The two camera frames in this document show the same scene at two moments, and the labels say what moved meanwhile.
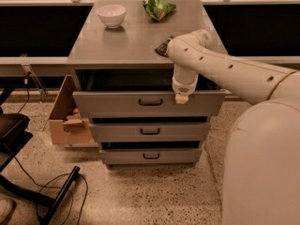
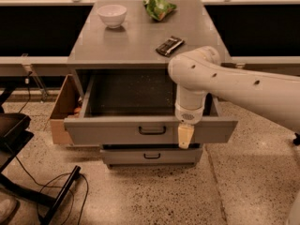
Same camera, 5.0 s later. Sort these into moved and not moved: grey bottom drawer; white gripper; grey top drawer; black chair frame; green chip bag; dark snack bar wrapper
Moved: grey top drawer; white gripper
Not moved: black chair frame; dark snack bar wrapper; grey bottom drawer; green chip bag
